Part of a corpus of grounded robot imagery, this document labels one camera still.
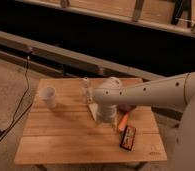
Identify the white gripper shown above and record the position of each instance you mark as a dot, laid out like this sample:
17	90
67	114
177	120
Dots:
106	114

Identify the orange pepper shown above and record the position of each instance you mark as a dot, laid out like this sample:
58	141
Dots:
123	122

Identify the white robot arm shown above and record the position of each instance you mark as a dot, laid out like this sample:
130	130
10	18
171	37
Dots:
175	92

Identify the white sponge block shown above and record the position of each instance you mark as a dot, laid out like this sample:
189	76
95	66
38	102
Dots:
93	109

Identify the purple bowl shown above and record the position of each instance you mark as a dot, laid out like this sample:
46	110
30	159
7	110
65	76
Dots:
126	108

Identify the clear plastic bottle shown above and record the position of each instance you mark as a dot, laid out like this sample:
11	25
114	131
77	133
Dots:
86	90

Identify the black snack packet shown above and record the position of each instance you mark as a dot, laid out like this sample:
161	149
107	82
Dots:
128	138

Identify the wooden table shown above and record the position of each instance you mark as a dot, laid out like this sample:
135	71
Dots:
68	134

